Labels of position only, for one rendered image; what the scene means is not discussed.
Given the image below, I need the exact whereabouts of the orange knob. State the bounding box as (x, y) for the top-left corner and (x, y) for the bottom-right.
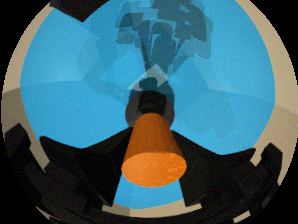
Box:
(121, 113), (188, 188)

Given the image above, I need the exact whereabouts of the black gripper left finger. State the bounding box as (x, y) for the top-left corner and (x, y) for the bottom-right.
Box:
(39, 127), (133, 206)

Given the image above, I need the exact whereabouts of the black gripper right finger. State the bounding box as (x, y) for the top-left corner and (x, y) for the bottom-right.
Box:
(172, 131), (255, 208)

